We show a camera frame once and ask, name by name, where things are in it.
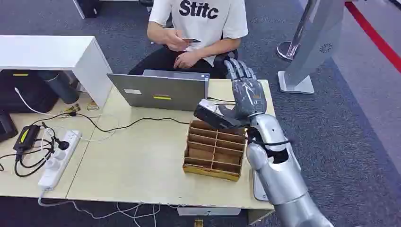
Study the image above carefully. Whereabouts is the wooden card box with slots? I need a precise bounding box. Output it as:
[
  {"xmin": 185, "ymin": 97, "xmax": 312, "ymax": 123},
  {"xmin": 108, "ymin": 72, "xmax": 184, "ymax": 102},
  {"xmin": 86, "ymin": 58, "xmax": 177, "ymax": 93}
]
[{"xmin": 183, "ymin": 120, "xmax": 247, "ymax": 183}]

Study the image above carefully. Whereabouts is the black and white card pack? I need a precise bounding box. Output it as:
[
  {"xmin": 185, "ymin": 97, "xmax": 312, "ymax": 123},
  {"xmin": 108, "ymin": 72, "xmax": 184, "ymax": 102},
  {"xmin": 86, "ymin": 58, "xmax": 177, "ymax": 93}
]
[{"xmin": 193, "ymin": 99, "xmax": 233, "ymax": 130}]

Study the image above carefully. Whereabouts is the person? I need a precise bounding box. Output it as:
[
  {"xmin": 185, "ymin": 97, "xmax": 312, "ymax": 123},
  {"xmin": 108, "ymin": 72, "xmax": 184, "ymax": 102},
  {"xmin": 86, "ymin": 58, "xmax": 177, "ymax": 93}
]
[{"xmin": 128, "ymin": 0, "xmax": 249, "ymax": 79}]

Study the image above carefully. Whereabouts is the short black cable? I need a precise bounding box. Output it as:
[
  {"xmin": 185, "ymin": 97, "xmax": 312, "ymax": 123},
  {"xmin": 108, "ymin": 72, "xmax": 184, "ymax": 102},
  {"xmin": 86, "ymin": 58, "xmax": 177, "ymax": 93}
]
[{"xmin": 207, "ymin": 96, "xmax": 236, "ymax": 106}]

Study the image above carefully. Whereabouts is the dark grey cylinder bin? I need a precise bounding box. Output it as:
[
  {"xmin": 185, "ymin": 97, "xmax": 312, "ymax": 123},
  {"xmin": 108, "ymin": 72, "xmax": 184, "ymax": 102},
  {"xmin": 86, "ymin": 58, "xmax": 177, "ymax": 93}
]
[{"xmin": 37, "ymin": 70, "xmax": 80, "ymax": 105}]

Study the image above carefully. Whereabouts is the person's left hand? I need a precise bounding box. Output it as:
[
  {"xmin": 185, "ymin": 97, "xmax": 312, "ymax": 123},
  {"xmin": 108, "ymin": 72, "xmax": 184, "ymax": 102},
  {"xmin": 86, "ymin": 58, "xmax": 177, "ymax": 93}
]
[{"xmin": 173, "ymin": 51, "xmax": 202, "ymax": 70}]

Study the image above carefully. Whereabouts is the white power strip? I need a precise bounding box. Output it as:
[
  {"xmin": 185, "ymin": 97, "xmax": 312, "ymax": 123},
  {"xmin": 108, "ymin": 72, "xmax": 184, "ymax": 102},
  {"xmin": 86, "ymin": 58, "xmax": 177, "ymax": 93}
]
[{"xmin": 37, "ymin": 130, "xmax": 83, "ymax": 192}]

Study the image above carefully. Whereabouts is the person's right hand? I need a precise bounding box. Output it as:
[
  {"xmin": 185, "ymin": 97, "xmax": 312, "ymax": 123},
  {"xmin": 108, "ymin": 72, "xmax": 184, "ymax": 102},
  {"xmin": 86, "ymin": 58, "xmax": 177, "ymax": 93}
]
[{"xmin": 165, "ymin": 29, "xmax": 190, "ymax": 52}]

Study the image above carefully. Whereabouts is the chrome stanchion post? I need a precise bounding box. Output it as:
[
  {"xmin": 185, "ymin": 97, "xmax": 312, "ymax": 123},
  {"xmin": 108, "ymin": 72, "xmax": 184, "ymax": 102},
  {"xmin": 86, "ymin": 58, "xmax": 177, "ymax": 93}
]
[{"xmin": 276, "ymin": 0, "xmax": 314, "ymax": 61}]

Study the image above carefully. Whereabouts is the thin white cable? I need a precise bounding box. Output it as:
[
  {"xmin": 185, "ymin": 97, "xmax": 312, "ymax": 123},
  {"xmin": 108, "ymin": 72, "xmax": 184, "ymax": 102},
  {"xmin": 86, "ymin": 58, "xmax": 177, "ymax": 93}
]
[{"xmin": 14, "ymin": 87, "xmax": 120, "ymax": 142}]

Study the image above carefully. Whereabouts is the grey kiosk stand white base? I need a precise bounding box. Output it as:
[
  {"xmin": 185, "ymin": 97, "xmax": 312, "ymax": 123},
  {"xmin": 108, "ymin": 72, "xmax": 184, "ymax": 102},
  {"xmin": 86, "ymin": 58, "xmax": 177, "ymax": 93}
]
[{"xmin": 277, "ymin": 0, "xmax": 346, "ymax": 95}]

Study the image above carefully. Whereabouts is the black bag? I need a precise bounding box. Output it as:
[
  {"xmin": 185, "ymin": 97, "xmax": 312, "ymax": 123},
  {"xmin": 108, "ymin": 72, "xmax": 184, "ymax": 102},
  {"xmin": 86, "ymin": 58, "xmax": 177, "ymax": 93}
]
[{"xmin": 0, "ymin": 69, "xmax": 60, "ymax": 114}]

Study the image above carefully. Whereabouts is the grey laptop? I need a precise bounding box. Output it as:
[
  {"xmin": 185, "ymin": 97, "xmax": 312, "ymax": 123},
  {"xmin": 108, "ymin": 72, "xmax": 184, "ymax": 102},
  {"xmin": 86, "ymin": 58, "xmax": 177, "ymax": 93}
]
[{"xmin": 107, "ymin": 69, "xmax": 210, "ymax": 112}]

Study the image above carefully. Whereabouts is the long black laptop power cable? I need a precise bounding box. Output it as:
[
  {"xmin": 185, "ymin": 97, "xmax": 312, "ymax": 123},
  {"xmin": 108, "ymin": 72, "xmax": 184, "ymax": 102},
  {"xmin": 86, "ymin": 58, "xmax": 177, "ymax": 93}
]
[{"xmin": 69, "ymin": 111, "xmax": 191, "ymax": 133}]

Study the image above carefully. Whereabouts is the white side desk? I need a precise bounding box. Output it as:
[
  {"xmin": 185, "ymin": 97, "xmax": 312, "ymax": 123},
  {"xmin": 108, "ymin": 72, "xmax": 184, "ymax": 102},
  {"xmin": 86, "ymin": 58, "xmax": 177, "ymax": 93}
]
[{"xmin": 0, "ymin": 35, "xmax": 113, "ymax": 108}]

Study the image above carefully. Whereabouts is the black power adapter yellow label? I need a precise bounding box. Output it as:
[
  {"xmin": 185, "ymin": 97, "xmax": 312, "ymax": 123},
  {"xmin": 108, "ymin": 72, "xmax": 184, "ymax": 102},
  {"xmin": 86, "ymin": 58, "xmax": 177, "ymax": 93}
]
[{"xmin": 13, "ymin": 124, "xmax": 41, "ymax": 153}]

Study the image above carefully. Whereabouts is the black device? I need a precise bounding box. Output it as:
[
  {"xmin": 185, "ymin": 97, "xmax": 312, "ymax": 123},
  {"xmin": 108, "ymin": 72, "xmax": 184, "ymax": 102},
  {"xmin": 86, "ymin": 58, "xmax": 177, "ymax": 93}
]
[{"xmin": 0, "ymin": 109, "xmax": 18, "ymax": 143}]

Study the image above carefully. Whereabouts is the coiled black adapter cable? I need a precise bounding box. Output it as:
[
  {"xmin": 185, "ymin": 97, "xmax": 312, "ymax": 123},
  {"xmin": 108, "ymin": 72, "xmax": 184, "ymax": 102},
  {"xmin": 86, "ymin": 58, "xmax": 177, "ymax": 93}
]
[{"xmin": 0, "ymin": 122, "xmax": 60, "ymax": 178}]

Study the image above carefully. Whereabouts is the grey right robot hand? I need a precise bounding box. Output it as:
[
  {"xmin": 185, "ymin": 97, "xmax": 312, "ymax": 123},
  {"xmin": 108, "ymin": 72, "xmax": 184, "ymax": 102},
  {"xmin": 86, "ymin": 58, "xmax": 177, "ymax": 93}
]
[{"xmin": 218, "ymin": 58, "xmax": 268, "ymax": 128}]

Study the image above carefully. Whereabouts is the white power strip cord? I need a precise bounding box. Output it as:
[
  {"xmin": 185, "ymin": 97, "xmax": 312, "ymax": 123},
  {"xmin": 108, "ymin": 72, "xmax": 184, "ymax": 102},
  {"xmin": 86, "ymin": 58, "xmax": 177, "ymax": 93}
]
[{"xmin": 37, "ymin": 190, "xmax": 180, "ymax": 227}]

